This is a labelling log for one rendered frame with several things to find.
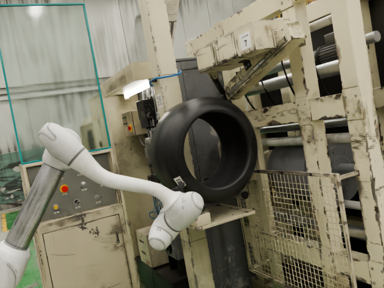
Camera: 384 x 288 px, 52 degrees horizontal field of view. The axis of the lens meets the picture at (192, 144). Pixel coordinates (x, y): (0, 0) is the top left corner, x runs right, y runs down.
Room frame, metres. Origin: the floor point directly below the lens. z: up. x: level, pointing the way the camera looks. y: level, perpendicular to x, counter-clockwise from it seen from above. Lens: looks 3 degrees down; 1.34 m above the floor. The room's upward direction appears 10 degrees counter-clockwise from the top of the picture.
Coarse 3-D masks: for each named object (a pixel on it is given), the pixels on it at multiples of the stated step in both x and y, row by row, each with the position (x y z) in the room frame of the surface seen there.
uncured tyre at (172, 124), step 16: (176, 112) 2.01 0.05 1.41; (192, 112) 1.99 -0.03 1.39; (208, 112) 2.02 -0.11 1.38; (224, 112) 2.06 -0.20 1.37; (240, 112) 2.12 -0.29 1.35; (160, 128) 2.06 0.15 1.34; (176, 128) 1.95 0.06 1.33; (224, 128) 2.38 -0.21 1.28; (240, 128) 2.28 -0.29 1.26; (160, 144) 1.99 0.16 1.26; (176, 144) 1.94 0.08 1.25; (224, 144) 2.38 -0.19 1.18; (240, 144) 2.33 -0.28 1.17; (256, 144) 2.15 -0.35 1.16; (160, 160) 2.00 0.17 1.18; (176, 160) 1.93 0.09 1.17; (224, 160) 2.37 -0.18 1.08; (240, 160) 2.32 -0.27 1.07; (256, 160) 2.16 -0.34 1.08; (160, 176) 2.07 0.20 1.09; (176, 176) 1.94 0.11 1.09; (192, 176) 1.95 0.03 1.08; (224, 176) 2.34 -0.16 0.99; (240, 176) 2.09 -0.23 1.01; (208, 192) 1.99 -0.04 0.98; (224, 192) 2.03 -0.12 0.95
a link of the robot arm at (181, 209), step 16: (80, 160) 1.55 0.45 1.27; (96, 176) 1.57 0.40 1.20; (112, 176) 1.58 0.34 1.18; (144, 192) 1.55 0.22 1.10; (160, 192) 1.53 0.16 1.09; (176, 192) 1.56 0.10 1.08; (192, 192) 1.54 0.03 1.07; (176, 208) 1.51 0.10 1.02; (192, 208) 1.50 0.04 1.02; (176, 224) 1.53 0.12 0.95
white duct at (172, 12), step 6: (168, 0) 2.75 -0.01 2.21; (174, 0) 2.75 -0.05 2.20; (168, 6) 2.77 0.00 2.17; (174, 6) 2.78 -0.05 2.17; (168, 12) 2.80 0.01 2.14; (174, 12) 2.81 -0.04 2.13; (168, 18) 2.82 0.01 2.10; (174, 18) 2.84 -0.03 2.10; (174, 24) 2.87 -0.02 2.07; (174, 30) 2.91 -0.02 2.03; (174, 36) 2.96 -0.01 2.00
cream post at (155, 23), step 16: (144, 0) 2.38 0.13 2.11; (160, 0) 2.40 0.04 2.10; (144, 16) 2.42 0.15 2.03; (160, 16) 2.39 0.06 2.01; (144, 32) 2.46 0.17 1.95; (160, 32) 2.38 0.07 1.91; (160, 48) 2.37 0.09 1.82; (160, 64) 2.36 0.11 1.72; (160, 80) 2.36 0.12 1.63; (176, 80) 2.40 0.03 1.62; (176, 96) 2.39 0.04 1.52; (160, 112) 2.43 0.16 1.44; (192, 160) 2.41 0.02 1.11; (192, 240) 2.37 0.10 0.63; (192, 256) 2.36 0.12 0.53; (208, 256) 2.41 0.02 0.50; (192, 272) 2.38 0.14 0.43; (208, 272) 2.40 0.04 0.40
